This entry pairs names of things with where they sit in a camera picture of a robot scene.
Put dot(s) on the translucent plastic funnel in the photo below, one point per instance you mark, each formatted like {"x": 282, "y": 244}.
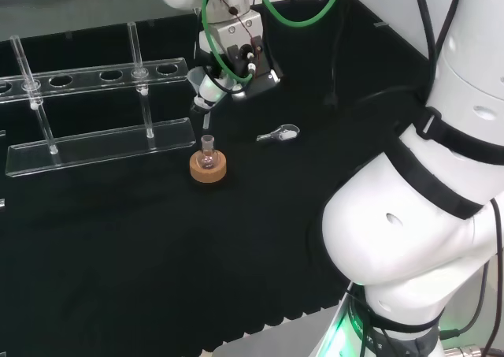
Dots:
{"x": 206, "y": 122}

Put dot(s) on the black cloth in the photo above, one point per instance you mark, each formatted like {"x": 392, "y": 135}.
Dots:
{"x": 157, "y": 254}

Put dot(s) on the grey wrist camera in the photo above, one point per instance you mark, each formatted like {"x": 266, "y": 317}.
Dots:
{"x": 258, "y": 87}

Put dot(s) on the clear acrylic funnel stand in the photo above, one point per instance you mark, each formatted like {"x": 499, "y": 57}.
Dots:
{"x": 98, "y": 144}

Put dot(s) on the small round-bottom glass flask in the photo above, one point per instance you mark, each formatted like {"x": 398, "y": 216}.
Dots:
{"x": 207, "y": 158}

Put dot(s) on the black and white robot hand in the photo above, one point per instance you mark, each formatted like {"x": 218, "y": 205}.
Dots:
{"x": 210, "y": 91}

